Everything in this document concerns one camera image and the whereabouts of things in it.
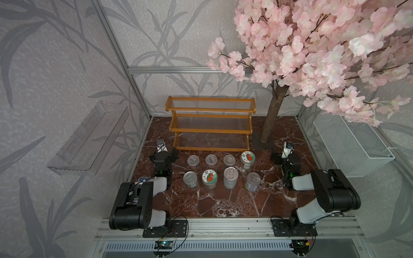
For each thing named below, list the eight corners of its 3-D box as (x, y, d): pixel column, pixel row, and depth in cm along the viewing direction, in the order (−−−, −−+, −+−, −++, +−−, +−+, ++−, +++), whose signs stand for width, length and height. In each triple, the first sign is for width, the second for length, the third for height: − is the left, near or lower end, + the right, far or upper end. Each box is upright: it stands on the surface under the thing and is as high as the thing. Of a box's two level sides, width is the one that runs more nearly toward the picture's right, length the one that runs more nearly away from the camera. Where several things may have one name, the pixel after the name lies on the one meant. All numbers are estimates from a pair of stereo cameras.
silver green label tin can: (184, 189, 88) (182, 184, 83) (185, 176, 93) (184, 171, 88) (197, 189, 88) (196, 184, 83) (198, 176, 93) (197, 171, 88)
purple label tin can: (246, 191, 87) (248, 185, 80) (244, 178, 92) (246, 172, 85) (258, 191, 87) (262, 185, 80) (256, 178, 92) (259, 172, 85)
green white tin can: (223, 188, 87) (224, 180, 79) (223, 176, 92) (224, 166, 83) (236, 188, 87) (239, 180, 79) (235, 176, 92) (238, 166, 83)
